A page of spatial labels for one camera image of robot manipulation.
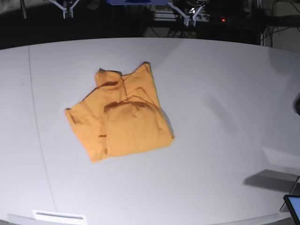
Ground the yellow T-shirt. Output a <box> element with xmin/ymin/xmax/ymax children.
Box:
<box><xmin>65</xmin><ymin>62</ymin><xmax>174</xmax><ymax>162</ymax></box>

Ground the white power strip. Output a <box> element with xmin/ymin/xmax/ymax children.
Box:
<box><xmin>153</xmin><ymin>11</ymin><xmax>210</xmax><ymax>22</ymax></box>

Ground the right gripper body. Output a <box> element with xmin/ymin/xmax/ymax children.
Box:
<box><xmin>49</xmin><ymin>0</ymin><xmax>79</xmax><ymax>19</ymax></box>

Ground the tablet screen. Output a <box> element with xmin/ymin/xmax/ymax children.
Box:
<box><xmin>284</xmin><ymin>195</ymin><xmax>300</xmax><ymax>225</ymax></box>

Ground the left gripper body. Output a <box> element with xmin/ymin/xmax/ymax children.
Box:
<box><xmin>167</xmin><ymin>2</ymin><xmax>203</xmax><ymax>28</ymax></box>

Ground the white label strip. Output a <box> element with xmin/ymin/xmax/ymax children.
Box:
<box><xmin>32</xmin><ymin>210</ymin><xmax>87</xmax><ymax>225</ymax></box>

